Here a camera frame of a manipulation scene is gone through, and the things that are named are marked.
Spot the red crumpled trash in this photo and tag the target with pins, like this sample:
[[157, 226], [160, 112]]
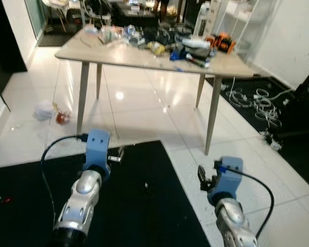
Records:
[[62, 118]]

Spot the white crumpled trash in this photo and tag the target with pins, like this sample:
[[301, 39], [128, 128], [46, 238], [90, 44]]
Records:
[[43, 109]]

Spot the black floor mat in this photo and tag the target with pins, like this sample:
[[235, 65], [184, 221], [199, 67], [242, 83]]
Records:
[[118, 206]]

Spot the small white plug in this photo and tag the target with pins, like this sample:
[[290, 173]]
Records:
[[273, 142]]

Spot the light wooden table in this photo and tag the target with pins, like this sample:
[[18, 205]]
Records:
[[134, 54]]

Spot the black rug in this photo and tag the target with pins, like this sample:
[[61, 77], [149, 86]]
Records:
[[298, 134]]

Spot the blue strip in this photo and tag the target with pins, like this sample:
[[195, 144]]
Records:
[[180, 69]]

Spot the yellow object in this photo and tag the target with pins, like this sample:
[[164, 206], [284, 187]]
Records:
[[155, 48]]

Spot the small blue object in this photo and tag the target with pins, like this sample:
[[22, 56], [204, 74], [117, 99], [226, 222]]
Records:
[[177, 54]]

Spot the small red scrap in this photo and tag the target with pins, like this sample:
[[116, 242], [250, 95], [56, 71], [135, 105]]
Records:
[[5, 199]]

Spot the clear plastic bottle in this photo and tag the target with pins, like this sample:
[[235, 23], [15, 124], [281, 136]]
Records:
[[109, 36]]

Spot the purple shiny ball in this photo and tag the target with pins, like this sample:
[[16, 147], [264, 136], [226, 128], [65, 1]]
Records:
[[131, 32]]

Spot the white flat box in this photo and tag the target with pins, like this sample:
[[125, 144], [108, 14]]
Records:
[[196, 44]]

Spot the orange power tool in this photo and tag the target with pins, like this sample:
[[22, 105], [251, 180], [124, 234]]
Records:
[[221, 42]]

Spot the black metal stand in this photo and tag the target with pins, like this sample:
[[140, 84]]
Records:
[[306, 72]]

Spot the white shelf unit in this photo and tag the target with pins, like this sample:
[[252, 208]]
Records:
[[242, 25]]

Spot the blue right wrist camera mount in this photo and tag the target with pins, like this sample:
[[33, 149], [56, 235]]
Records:
[[226, 177]]

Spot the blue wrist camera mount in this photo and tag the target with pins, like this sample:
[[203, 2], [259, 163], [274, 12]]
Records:
[[226, 177], [97, 146]]

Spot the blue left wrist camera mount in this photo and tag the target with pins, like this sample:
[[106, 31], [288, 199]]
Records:
[[97, 146]]

